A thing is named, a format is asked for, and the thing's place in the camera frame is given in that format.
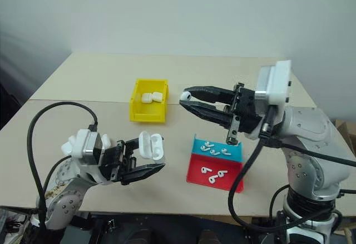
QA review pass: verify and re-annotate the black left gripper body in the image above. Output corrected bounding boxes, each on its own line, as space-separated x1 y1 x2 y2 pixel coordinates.
98 140 140 185

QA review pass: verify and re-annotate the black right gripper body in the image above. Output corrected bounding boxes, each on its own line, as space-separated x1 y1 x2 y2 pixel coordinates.
225 82 268 145

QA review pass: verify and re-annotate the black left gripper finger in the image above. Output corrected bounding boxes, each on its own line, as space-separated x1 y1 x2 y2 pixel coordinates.
121 162 166 185
125 137 141 159

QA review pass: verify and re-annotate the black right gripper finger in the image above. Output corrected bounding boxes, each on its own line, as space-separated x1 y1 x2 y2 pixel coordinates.
182 85 236 105
179 99 233 130

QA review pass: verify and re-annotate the yellow plastic bin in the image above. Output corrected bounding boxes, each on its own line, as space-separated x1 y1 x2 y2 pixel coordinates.
128 78 169 124

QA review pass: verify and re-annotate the blue plastic tray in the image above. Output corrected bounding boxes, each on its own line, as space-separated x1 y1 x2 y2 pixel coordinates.
191 133 246 164

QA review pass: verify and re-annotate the red plastic tray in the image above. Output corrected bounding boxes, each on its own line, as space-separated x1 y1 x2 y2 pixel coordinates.
185 153 246 193

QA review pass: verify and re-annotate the dark rounded shape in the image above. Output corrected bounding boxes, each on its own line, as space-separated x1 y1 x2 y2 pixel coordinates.
123 221 175 244

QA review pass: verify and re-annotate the brown cardboard box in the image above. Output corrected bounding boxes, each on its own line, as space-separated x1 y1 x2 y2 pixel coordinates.
334 118 356 157

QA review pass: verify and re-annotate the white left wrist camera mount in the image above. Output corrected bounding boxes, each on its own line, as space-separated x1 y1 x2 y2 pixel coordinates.
61 128 112 168

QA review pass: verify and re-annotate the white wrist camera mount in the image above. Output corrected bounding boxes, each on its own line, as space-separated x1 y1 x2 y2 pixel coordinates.
254 59 293 140
61 128 112 168

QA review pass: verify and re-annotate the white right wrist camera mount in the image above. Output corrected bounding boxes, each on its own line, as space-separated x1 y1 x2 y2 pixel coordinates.
254 59 293 140

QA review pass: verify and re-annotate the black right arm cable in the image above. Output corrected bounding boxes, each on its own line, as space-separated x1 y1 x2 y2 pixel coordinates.
228 106 343 232
266 137 356 168

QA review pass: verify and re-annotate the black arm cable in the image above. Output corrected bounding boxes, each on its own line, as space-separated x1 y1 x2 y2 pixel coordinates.
266 137 356 168
27 101 100 230
228 106 343 232

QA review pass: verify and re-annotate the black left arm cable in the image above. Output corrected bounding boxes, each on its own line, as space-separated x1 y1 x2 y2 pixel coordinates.
27 101 100 230

